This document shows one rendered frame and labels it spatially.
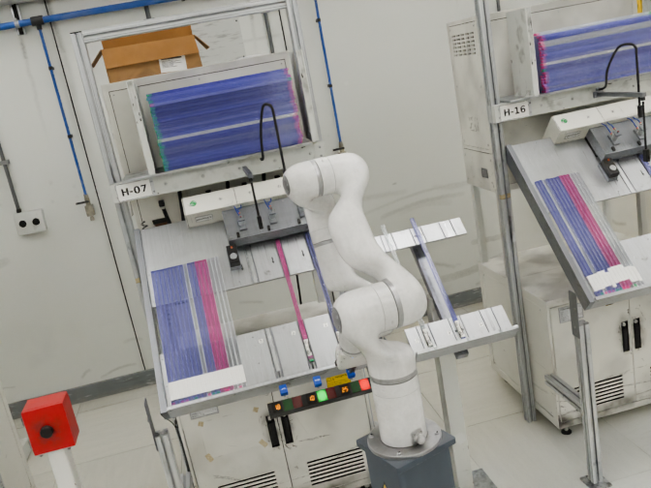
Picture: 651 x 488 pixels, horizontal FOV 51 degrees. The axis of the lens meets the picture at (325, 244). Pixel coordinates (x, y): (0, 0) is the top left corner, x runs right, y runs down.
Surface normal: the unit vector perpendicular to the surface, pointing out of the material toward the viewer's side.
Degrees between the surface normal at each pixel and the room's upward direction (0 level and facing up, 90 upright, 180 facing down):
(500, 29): 90
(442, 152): 90
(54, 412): 90
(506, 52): 90
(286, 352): 43
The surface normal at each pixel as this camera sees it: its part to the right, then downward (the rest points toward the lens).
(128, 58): 0.21, 0.04
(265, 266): 0.00, -0.55
